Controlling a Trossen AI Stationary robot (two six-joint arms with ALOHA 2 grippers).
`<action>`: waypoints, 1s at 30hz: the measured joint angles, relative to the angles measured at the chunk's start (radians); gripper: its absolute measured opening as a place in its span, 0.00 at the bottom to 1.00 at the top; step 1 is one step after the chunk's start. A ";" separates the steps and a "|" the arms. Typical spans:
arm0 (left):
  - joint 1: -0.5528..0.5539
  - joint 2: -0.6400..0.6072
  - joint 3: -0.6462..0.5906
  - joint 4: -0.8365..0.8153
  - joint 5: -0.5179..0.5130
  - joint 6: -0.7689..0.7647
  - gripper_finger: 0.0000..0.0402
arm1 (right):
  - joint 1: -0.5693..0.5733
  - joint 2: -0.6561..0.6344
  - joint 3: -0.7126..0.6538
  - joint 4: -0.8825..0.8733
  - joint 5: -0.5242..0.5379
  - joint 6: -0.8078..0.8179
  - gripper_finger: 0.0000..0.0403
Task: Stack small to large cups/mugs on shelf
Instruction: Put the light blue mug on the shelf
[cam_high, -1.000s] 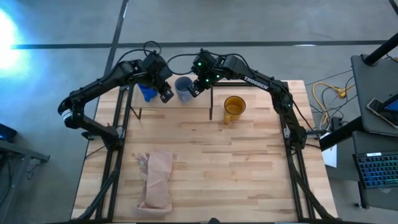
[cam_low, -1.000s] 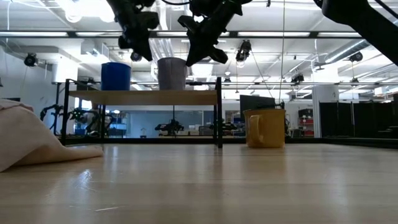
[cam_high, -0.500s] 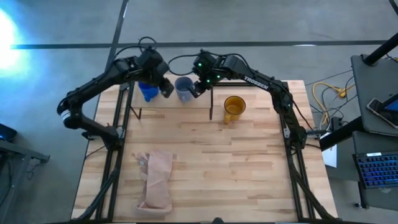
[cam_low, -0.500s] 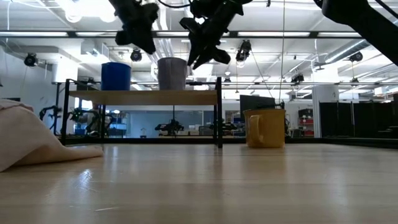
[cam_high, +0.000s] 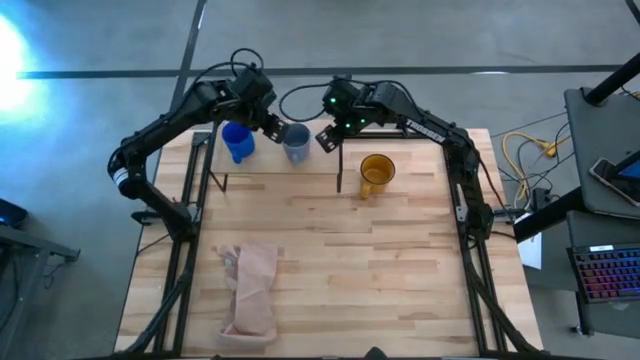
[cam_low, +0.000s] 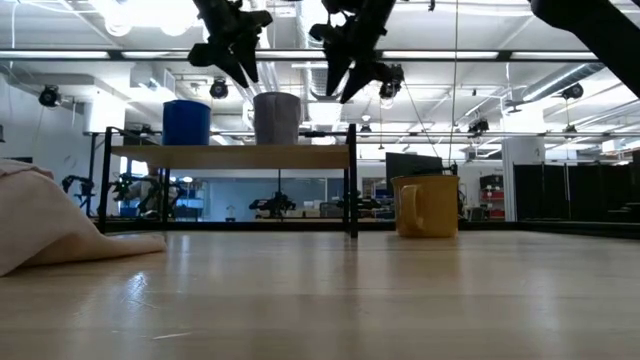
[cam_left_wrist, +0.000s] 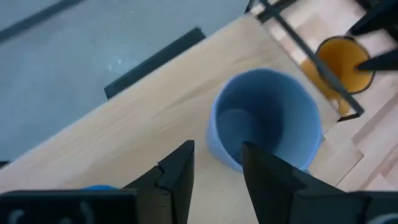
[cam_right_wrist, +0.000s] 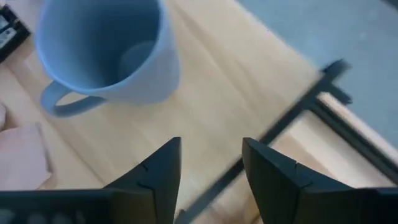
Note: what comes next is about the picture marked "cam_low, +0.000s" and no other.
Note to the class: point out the black computer monitor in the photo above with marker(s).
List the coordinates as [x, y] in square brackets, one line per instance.
[412, 167]

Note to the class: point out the red storage rack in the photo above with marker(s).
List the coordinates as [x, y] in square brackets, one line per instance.
[492, 197]

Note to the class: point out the black room partition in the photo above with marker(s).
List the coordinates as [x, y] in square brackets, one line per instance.
[575, 192]

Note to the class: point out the background black robot arm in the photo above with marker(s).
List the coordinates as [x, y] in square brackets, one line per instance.
[80, 187]
[150, 192]
[274, 204]

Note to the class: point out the black aluminium table frame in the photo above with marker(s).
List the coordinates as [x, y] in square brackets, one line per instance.
[500, 226]

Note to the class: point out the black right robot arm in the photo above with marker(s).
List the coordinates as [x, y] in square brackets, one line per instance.
[600, 30]

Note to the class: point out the grey cup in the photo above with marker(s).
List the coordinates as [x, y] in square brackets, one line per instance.
[277, 120]

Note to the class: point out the black ceiling spotlight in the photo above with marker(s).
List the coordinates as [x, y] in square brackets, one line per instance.
[572, 91]
[392, 87]
[50, 96]
[218, 90]

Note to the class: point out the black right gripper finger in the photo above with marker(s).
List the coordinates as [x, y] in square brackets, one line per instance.
[362, 77]
[336, 67]

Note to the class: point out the wooden shelf with black legs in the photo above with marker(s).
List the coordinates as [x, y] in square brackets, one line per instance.
[230, 156]

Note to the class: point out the beige cloth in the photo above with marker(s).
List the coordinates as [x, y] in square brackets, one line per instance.
[50, 225]

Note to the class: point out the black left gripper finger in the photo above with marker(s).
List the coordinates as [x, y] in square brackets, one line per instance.
[237, 65]
[252, 57]

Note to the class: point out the blue cup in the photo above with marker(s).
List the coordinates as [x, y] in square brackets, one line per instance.
[186, 122]

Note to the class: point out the yellow mug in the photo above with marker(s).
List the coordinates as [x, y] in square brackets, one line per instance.
[430, 207]

